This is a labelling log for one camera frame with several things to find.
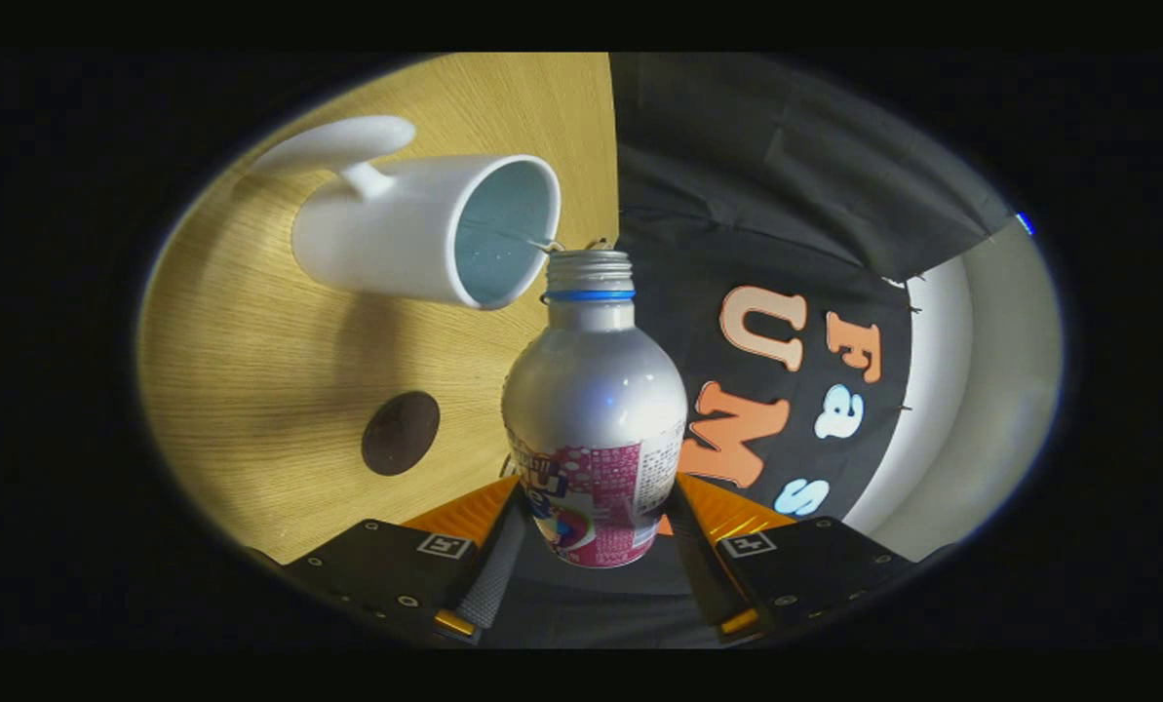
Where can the dark round coaster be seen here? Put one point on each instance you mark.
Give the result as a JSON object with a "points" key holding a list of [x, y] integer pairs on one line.
{"points": [[401, 434]]}

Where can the wooden table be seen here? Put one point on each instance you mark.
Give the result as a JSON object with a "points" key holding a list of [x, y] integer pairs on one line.
{"points": [[250, 370]]}

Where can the white cup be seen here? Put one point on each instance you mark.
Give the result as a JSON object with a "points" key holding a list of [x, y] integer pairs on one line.
{"points": [[386, 234]]}

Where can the silver juice bottle red label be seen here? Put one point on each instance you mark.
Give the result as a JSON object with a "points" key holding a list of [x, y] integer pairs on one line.
{"points": [[596, 390]]}

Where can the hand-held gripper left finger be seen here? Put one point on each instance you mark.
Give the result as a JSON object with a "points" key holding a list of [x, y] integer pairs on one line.
{"points": [[491, 580]]}

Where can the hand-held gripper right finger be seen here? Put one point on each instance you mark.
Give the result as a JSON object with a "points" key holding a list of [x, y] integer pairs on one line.
{"points": [[703, 580]]}

